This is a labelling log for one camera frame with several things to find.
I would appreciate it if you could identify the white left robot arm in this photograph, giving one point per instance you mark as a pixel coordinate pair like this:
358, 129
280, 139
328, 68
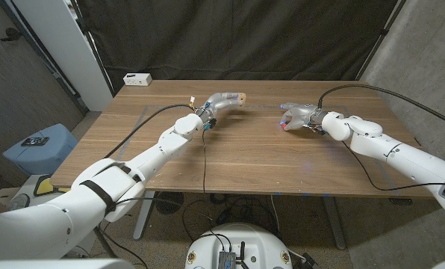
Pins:
159, 145

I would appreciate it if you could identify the blue plastic stool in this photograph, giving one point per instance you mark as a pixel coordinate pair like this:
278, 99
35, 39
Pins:
47, 158

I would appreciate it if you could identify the grey black sneaker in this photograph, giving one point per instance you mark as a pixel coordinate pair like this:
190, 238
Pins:
19, 201

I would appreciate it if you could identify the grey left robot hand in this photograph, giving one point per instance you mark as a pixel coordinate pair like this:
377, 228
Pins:
218, 102

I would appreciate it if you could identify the black backdrop curtain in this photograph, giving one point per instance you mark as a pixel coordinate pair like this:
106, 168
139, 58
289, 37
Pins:
226, 37

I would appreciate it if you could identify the white table leg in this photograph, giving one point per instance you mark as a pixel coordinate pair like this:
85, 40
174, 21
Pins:
144, 216

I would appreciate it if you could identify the small wooden block with holes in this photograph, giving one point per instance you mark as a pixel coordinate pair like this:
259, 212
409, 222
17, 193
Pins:
242, 98

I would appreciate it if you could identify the white pillar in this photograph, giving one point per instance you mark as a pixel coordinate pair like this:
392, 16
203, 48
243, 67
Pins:
69, 48

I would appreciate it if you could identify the grey table leg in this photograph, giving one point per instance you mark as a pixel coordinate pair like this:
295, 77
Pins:
336, 228

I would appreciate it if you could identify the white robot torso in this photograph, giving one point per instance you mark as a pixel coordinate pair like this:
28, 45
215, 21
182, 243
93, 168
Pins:
260, 243

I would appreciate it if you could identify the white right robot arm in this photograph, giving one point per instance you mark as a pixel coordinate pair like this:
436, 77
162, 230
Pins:
394, 149

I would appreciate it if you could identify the white power strip box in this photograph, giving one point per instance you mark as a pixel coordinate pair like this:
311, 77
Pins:
137, 79

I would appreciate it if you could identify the grey electronics box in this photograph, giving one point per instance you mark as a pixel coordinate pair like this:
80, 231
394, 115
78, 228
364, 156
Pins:
226, 259

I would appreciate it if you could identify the black smartphone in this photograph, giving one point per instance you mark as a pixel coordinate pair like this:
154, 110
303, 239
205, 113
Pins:
35, 141

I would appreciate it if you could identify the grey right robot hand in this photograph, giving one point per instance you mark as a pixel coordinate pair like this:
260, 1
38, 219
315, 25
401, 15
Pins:
306, 116

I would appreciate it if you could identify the round black floor fan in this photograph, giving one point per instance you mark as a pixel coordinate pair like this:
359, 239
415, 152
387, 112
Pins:
169, 203

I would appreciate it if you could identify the black backdrop stand pole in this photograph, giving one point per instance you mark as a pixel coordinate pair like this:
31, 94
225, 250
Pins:
92, 46
383, 33

